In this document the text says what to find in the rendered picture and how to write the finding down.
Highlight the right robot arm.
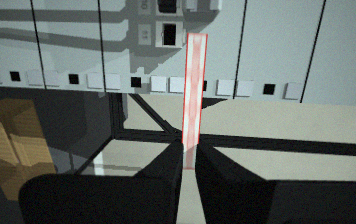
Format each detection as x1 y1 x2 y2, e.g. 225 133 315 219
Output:
202 97 227 109

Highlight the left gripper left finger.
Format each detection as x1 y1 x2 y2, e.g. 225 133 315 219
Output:
18 139 184 224

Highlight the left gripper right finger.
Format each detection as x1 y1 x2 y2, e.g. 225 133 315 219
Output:
195 140 356 224

